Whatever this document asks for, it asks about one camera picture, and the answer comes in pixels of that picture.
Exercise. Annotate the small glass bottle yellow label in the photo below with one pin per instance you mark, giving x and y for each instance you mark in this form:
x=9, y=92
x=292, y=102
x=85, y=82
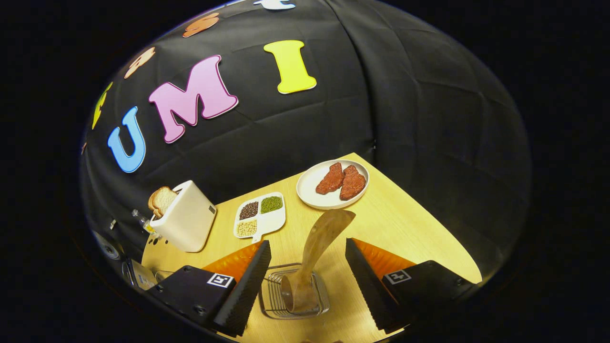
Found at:
x=144, y=224

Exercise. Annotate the white round plate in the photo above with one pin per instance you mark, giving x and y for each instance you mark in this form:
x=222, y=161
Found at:
x=310, y=188

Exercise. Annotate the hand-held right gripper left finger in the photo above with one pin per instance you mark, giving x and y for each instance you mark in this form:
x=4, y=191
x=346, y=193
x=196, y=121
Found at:
x=248, y=290

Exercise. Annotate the wooden spoon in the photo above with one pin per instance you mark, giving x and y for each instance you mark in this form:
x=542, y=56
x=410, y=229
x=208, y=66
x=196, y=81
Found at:
x=324, y=233

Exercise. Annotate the white divided bean dish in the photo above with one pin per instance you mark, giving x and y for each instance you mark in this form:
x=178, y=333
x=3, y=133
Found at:
x=280, y=218

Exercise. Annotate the white toaster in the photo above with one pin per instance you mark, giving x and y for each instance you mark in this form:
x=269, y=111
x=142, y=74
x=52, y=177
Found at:
x=190, y=224

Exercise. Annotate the dark grey rice cooker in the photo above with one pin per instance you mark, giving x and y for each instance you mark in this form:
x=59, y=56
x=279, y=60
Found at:
x=107, y=247

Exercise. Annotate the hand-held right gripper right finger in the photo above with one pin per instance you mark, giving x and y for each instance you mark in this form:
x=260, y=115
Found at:
x=369, y=290

